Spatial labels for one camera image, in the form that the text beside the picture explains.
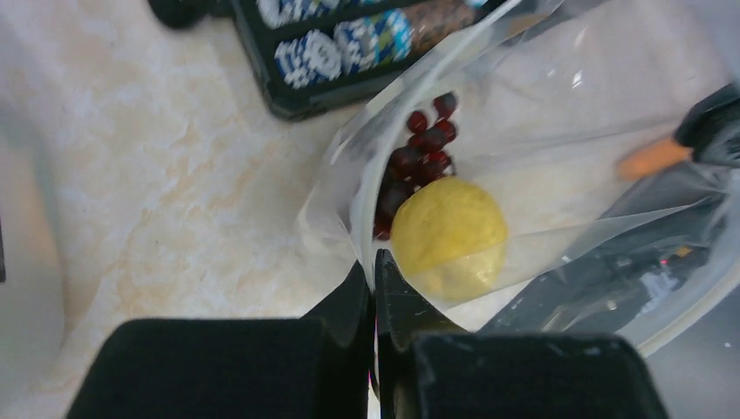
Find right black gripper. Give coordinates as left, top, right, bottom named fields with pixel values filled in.
left=674, top=84, right=739, bottom=168

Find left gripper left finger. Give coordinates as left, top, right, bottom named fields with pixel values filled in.
left=67, top=264, right=374, bottom=418

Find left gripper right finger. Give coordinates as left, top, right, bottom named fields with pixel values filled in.
left=374, top=250, right=668, bottom=418

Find yellow lemon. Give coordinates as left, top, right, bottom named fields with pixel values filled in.
left=391, top=176, right=509, bottom=304

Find clear zip top bag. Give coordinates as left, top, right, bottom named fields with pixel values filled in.
left=298, top=1, right=739, bottom=355

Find dark red grape bunch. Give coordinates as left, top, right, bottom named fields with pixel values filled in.
left=373, top=92, right=459, bottom=241

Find black carrying case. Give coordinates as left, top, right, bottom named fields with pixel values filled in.
left=148, top=1, right=500, bottom=120

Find poker chips in case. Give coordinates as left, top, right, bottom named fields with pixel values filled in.
left=273, top=1, right=486, bottom=90

